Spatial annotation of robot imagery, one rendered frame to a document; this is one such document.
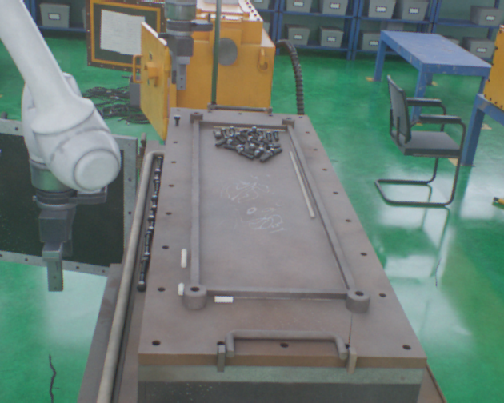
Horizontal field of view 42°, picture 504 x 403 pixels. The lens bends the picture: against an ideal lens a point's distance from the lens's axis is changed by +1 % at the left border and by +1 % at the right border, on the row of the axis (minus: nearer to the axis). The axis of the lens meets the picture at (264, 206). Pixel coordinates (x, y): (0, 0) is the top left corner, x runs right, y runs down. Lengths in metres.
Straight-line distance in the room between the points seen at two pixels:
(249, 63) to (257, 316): 2.94
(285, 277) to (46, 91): 0.53
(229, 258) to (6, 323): 2.36
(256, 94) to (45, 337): 1.81
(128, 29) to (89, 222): 3.11
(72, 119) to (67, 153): 0.05
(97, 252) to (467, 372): 1.90
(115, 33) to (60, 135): 4.43
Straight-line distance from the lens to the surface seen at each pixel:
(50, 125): 1.06
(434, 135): 5.31
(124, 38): 5.44
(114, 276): 1.49
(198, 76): 3.95
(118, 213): 2.42
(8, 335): 3.46
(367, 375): 1.10
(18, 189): 2.55
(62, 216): 1.26
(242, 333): 1.06
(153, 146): 2.21
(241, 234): 1.37
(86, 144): 1.03
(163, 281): 1.20
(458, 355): 3.57
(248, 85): 3.98
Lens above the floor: 1.99
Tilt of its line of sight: 25 degrees down
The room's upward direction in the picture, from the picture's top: 6 degrees clockwise
